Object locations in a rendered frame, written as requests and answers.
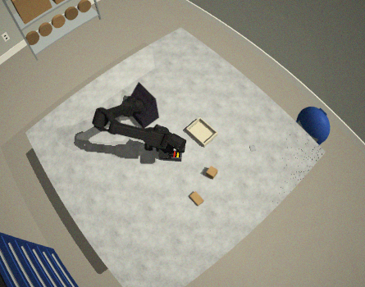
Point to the beige shallow tray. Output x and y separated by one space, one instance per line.
201 131

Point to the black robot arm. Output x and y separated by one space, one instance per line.
152 136

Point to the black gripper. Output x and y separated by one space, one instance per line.
149 148

